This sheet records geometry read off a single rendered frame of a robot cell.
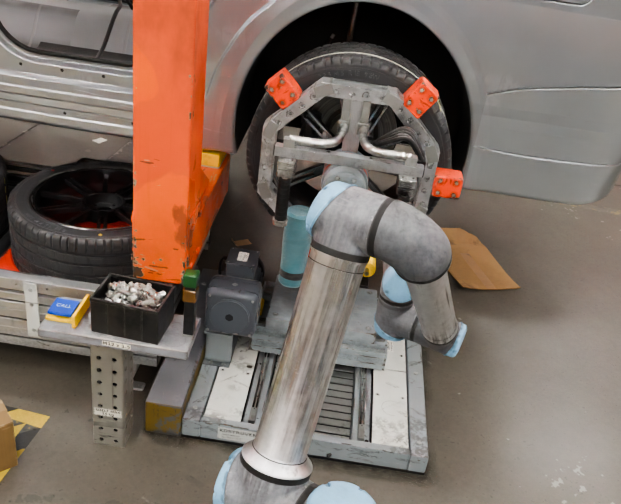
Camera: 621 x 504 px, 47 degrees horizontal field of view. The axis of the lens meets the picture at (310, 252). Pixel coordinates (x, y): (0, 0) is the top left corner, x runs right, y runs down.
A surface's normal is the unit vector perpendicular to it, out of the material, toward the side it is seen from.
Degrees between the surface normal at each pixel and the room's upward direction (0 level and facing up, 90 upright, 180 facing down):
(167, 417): 90
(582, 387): 0
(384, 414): 0
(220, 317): 90
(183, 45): 90
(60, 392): 0
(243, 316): 90
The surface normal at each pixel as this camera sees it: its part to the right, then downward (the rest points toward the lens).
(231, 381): 0.12, -0.86
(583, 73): -0.09, 0.49
